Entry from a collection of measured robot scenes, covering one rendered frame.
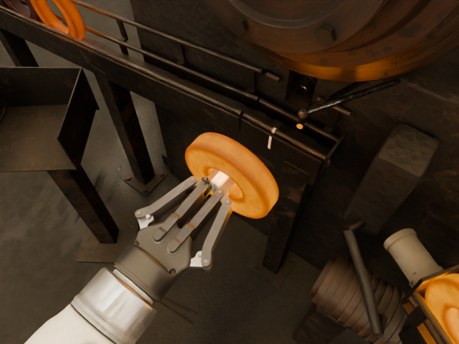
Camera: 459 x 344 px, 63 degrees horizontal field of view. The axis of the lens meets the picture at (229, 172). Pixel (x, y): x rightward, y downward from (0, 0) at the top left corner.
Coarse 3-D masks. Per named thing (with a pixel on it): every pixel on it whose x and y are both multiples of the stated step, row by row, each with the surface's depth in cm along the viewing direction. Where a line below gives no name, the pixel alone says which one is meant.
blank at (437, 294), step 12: (444, 276) 58; (456, 276) 56; (432, 288) 60; (444, 288) 57; (456, 288) 54; (432, 300) 60; (444, 300) 58; (456, 300) 55; (432, 312) 61; (444, 312) 58; (456, 312) 59; (444, 324) 59; (456, 324) 59; (456, 336) 58
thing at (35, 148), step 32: (0, 96) 93; (32, 96) 92; (64, 96) 92; (0, 128) 92; (32, 128) 91; (64, 128) 76; (0, 160) 86; (32, 160) 85; (64, 160) 84; (64, 192) 106; (96, 192) 117; (96, 224) 123; (128, 224) 141; (96, 256) 134
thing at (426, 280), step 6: (444, 270) 59; (450, 270) 59; (456, 270) 60; (426, 276) 59; (432, 276) 59; (438, 276) 59; (420, 282) 59; (426, 282) 59; (414, 288) 61; (420, 288) 61; (426, 288) 63; (408, 294) 63; (420, 294) 65; (402, 300) 65
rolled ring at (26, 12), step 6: (6, 0) 114; (12, 0) 115; (18, 0) 116; (12, 6) 115; (18, 6) 116; (24, 6) 117; (30, 6) 107; (24, 12) 116; (30, 12) 110; (36, 18) 111
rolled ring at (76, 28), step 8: (32, 0) 104; (40, 0) 104; (56, 0) 96; (64, 0) 96; (40, 8) 105; (48, 8) 107; (64, 8) 96; (72, 8) 98; (40, 16) 108; (48, 16) 108; (64, 16) 99; (72, 16) 98; (80, 16) 100; (48, 24) 108; (56, 24) 108; (72, 24) 99; (80, 24) 101; (64, 32) 107; (72, 32) 102; (80, 32) 103
